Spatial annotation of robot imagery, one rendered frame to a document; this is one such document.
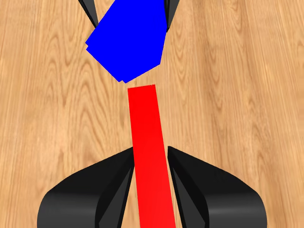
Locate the blue hollow socket block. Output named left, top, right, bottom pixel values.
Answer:
left=85, top=0, right=168, bottom=84

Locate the thin red peg bar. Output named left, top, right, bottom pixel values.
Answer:
left=127, top=84, right=177, bottom=228

